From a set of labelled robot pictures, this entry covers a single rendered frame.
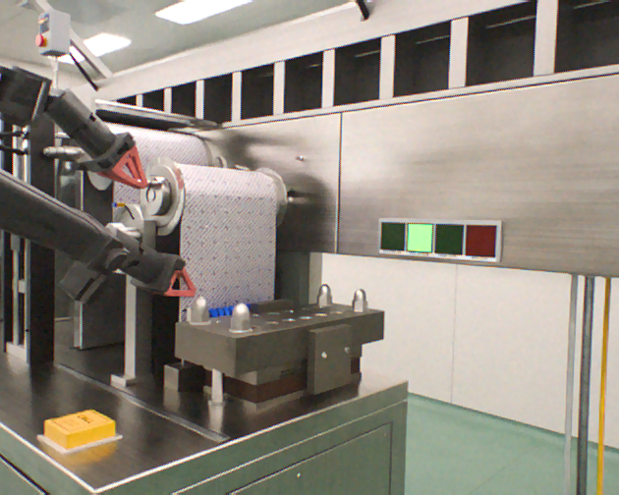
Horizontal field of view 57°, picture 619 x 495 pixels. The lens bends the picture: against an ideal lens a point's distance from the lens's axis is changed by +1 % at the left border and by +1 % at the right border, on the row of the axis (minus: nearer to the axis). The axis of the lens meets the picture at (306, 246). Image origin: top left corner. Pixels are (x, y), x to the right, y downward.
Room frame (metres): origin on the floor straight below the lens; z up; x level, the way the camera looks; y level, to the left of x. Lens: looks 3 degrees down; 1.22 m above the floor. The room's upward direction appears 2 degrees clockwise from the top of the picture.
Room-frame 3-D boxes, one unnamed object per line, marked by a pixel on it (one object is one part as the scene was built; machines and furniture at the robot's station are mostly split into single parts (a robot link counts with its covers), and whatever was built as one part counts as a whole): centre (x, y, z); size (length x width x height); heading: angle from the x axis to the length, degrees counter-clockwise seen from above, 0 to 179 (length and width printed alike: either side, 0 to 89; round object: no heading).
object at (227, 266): (1.10, 0.15, 1.10); 0.23 x 0.01 x 0.18; 137
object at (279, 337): (1.06, 0.03, 1.00); 0.40 x 0.16 x 0.06; 137
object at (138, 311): (1.05, 0.32, 1.05); 0.06 x 0.05 x 0.31; 137
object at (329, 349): (1.01, -0.05, 0.96); 0.10 x 0.03 x 0.11; 137
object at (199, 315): (0.97, 0.18, 1.05); 0.04 x 0.04 x 0.04
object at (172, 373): (1.11, 0.14, 0.92); 0.28 x 0.04 x 0.04; 137
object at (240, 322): (0.91, 0.10, 1.05); 0.04 x 0.04 x 0.04
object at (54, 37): (1.45, 0.66, 1.66); 0.07 x 0.07 x 0.10; 48
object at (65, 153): (1.17, 0.51, 1.33); 0.06 x 0.03 x 0.03; 137
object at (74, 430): (0.78, 0.31, 0.91); 0.07 x 0.07 x 0.02; 47
